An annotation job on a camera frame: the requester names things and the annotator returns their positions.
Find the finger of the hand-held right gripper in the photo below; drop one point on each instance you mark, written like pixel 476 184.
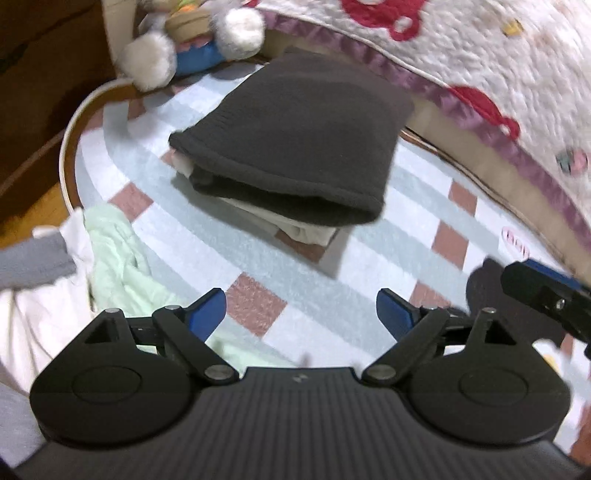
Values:
pixel 549 290

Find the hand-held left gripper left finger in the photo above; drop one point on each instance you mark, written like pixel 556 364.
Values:
pixel 207 313

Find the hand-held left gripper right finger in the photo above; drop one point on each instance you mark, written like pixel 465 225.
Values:
pixel 392 313

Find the dark brown knit sweater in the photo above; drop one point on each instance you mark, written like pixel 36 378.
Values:
pixel 300 138

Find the checkered printed mat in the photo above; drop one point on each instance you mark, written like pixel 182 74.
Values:
pixel 369 249

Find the light green cloth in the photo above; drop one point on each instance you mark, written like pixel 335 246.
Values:
pixel 124 267

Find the white folded cloth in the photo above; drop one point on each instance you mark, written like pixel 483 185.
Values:
pixel 304 230

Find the white garment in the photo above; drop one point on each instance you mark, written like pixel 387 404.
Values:
pixel 37 323

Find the white quilted bedspread purple ruffle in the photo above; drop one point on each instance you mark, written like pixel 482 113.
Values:
pixel 485 46

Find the grey plush bunny toy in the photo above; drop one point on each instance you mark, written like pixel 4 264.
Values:
pixel 194 50

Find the beige bedside box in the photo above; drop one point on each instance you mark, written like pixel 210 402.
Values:
pixel 117 27

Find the brown wooden cabinet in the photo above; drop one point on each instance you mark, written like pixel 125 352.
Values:
pixel 37 55

